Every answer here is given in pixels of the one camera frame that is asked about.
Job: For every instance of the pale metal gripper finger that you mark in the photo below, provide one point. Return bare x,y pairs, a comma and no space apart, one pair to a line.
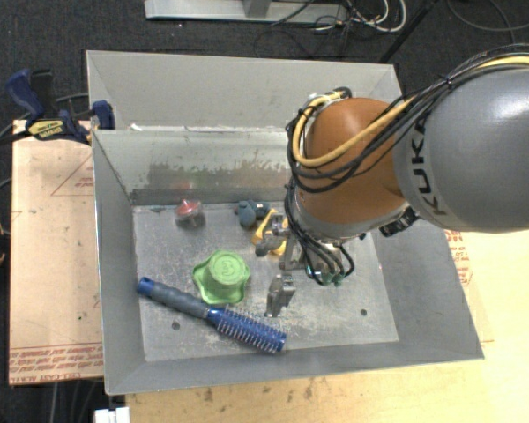
278,236
278,295

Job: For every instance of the yellow toy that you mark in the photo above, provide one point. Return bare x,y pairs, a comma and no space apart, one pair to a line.
263,229

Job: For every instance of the dark teal toy animal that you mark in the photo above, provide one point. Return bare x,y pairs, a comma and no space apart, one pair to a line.
248,214

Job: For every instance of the green flower-shaped cup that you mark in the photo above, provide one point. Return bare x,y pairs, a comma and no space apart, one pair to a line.
221,278

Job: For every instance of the blue and grey hairbrush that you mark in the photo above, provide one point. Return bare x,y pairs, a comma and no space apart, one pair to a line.
189,303

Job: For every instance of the red and grey spinning top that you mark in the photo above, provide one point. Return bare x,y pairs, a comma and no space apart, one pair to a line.
188,212

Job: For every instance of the grey metal bin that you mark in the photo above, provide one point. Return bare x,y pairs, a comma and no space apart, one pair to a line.
229,91

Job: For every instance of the brown cardboard board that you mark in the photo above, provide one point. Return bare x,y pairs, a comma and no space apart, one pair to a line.
53,245

